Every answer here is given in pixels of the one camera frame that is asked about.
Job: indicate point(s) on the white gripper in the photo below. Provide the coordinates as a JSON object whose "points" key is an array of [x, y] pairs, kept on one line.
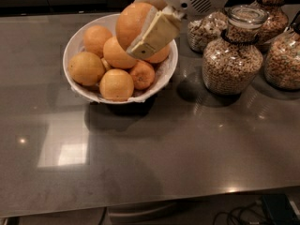
{"points": [[160, 27]]}

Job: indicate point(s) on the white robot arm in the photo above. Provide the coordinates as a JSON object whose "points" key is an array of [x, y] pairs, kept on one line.
{"points": [[163, 24]]}

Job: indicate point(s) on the white bowl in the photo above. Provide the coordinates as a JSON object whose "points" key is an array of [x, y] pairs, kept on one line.
{"points": [[164, 70]]}

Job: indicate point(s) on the left yellowish orange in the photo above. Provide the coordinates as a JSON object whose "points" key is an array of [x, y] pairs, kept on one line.
{"points": [[85, 68]]}

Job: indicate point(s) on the back left glass jar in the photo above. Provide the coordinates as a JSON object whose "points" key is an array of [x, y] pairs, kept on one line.
{"points": [[201, 32]]}

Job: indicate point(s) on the small orange beneath pile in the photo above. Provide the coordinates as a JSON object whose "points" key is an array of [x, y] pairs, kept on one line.
{"points": [[143, 75]]}

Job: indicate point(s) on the front glass cereal jar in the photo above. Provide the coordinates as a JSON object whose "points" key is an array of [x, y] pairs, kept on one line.
{"points": [[231, 62]]}

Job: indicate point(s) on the back right glass jar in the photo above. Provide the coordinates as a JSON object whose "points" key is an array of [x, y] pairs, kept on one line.
{"points": [[274, 25]]}

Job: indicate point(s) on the far right glass jar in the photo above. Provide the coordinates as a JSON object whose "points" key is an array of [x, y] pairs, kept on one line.
{"points": [[282, 63]]}

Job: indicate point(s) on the dark box under table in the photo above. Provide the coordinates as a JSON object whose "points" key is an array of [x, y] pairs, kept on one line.
{"points": [[278, 210]]}

